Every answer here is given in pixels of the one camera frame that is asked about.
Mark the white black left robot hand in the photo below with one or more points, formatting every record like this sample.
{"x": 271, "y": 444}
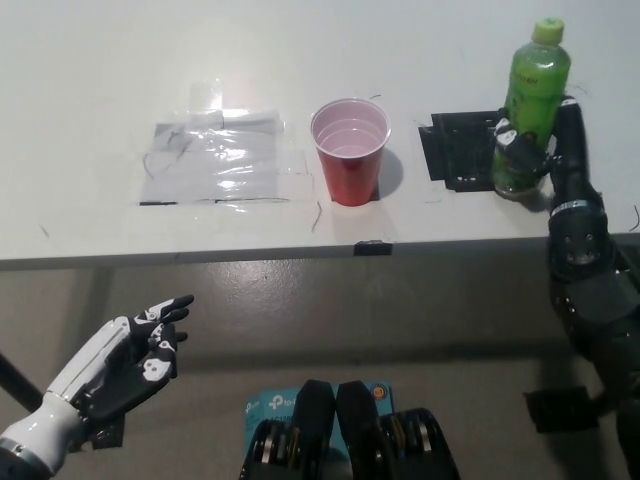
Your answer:
{"x": 117, "y": 367}

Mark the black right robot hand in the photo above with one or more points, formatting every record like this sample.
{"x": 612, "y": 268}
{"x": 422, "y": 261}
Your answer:
{"x": 570, "y": 175}

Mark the green tea bottle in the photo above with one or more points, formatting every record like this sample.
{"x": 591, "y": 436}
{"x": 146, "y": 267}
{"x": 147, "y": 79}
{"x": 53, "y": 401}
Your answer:
{"x": 537, "y": 85}

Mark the red plastic cup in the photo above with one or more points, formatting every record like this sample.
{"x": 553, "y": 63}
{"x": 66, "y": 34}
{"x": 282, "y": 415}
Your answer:
{"x": 352, "y": 175}

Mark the black tape square patch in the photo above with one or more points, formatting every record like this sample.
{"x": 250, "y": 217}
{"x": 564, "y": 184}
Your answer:
{"x": 460, "y": 150}

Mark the teal tp-link box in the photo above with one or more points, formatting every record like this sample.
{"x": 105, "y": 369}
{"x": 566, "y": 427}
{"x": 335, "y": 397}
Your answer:
{"x": 272, "y": 404}

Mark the small black tape piece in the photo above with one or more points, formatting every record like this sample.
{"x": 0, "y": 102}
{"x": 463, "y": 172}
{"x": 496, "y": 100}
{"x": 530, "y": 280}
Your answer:
{"x": 374, "y": 248}

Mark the clear plastic taped sheet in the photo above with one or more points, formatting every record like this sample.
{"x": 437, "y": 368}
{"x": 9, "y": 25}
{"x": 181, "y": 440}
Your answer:
{"x": 215, "y": 165}

